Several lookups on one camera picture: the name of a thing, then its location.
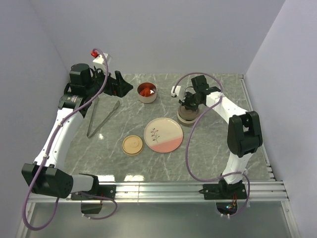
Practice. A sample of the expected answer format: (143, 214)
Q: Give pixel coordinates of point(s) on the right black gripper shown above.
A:
(184, 102)

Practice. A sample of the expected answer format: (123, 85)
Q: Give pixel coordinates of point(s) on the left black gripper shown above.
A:
(118, 87)

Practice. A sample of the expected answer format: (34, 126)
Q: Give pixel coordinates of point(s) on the dark brown round lid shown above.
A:
(188, 114)

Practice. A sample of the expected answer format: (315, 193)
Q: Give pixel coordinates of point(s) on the round metal tin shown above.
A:
(185, 122)
(150, 99)

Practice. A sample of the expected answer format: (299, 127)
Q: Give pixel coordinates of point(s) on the orange carrot piece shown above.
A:
(143, 93)

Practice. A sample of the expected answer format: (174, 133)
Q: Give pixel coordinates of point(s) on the red sausage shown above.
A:
(149, 92)

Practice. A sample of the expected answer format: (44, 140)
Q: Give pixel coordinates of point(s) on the tan round lid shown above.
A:
(132, 145)

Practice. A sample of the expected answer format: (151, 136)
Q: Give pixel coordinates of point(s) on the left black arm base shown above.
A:
(92, 201)

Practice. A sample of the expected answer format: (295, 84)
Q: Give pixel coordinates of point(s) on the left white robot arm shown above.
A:
(46, 174)

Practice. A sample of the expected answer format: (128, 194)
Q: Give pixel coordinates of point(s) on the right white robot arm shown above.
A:
(244, 135)

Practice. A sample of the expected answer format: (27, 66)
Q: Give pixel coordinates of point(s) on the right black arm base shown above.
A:
(226, 194)

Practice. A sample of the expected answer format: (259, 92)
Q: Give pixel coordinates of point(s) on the pink white round plate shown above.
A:
(163, 135)

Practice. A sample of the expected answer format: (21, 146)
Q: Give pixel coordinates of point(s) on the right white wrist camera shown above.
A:
(175, 91)

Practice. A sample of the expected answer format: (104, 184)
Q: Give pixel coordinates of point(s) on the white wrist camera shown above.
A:
(99, 62)
(175, 91)

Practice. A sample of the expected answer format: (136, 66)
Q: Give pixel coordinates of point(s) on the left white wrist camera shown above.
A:
(99, 62)

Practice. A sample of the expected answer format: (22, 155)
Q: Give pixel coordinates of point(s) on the aluminium rail frame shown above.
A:
(176, 210)

